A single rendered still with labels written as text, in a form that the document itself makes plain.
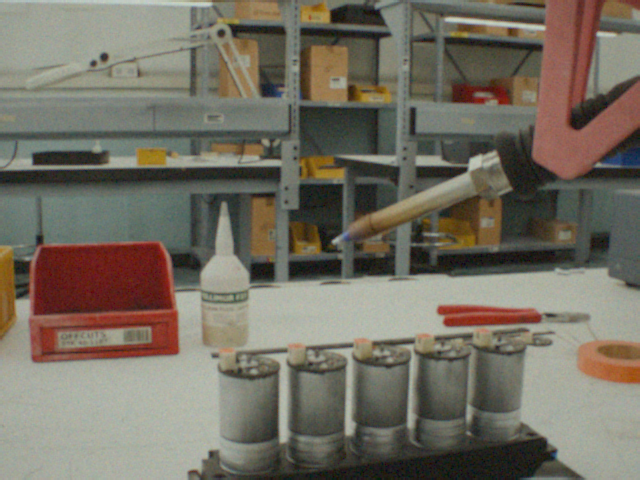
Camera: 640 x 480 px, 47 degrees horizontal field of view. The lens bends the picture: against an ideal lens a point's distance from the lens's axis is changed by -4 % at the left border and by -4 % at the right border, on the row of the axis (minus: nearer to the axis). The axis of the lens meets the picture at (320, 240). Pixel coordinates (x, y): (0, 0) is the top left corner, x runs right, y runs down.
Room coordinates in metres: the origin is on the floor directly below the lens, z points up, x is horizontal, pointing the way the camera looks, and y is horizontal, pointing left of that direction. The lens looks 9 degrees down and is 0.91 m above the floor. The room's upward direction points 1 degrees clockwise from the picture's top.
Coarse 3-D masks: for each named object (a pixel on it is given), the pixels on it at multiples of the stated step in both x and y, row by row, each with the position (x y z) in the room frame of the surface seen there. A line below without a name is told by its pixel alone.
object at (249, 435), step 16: (224, 384) 0.28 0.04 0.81; (240, 384) 0.27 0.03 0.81; (256, 384) 0.28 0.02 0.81; (272, 384) 0.28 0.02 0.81; (224, 400) 0.28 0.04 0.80; (240, 400) 0.27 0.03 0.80; (256, 400) 0.28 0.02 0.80; (272, 400) 0.28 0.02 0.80; (224, 416) 0.28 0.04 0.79; (240, 416) 0.27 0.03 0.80; (256, 416) 0.28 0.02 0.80; (272, 416) 0.28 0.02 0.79; (224, 432) 0.28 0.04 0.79; (240, 432) 0.27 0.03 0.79; (256, 432) 0.28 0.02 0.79; (272, 432) 0.28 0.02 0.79; (224, 448) 0.28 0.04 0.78; (240, 448) 0.27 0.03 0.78; (256, 448) 0.27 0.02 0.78; (272, 448) 0.28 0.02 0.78; (224, 464) 0.28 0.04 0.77; (240, 464) 0.27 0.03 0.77; (256, 464) 0.28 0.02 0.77; (272, 464) 0.28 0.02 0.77
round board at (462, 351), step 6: (438, 342) 0.32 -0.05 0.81; (450, 342) 0.32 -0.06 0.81; (414, 348) 0.31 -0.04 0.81; (456, 348) 0.31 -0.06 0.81; (462, 348) 0.31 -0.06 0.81; (468, 348) 0.31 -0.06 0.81; (420, 354) 0.30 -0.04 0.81; (426, 354) 0.30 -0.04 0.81; (432, 354) 0.30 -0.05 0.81; (438, 354) 0.30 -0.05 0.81; (444, 354) 0.30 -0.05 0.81; (456, 354) 0.30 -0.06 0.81; (462, 354) 0.30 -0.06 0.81; (468, 354) 0.30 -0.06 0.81
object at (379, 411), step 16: (384, 352) 0.30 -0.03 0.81; (352, 368) 0.30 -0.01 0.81; (368, 368) 0.29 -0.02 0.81; (384, 368) 0.29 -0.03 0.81; (400, 368) 0.29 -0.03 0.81; (352, 384) 0.30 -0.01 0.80; (368, 384) 0.29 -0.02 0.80; (384, 384) 0.29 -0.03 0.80; (400, 384) 0.29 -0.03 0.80; (352, 400) 0.30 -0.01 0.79; (368, 400) 0.29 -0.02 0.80; (384, 400) 0.29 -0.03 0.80; (400, 400) 0.29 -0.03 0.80; (352, 416) 0.30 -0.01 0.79; (368, 416) 0.29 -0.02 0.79; (384, 416) 0.29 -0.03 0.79; (400, 416) 0.29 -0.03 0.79; (352, 432) 0.30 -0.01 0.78; (368, 432) 0.29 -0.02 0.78; (384, 432) 0.29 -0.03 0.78; (400, 432) 0.29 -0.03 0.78; (352, 448) 0.30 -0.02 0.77; (368, 448) 0.29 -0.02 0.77; (384, 448) 0.29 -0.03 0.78; (400, 448) 0.29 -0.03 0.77
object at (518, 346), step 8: (496, 336) 0.33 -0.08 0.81; (504, 336) 0.33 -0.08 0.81; (472, 344) 0.32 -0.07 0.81; (496, 344) 0.31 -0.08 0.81; (512, 344) 0.32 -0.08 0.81; (520, 344) 0.32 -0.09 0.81; (488, 352) 0.31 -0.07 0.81; (496, 352) 0.31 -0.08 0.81; (504, 352) 0.31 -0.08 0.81; (512, 352) 0.31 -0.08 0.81
